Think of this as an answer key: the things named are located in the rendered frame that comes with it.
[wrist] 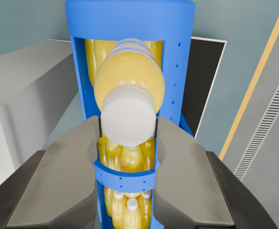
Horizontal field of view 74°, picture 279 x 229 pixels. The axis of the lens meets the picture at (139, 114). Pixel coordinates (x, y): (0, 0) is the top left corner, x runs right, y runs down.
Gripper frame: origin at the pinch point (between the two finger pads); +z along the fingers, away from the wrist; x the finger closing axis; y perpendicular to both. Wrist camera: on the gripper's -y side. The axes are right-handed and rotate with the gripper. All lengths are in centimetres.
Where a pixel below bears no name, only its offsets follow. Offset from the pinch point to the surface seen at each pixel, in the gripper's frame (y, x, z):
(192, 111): 66, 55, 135
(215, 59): 20, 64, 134
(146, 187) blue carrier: 36.1, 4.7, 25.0
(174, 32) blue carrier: -4.3, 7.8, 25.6
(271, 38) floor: 5, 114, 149
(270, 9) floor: -16, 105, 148
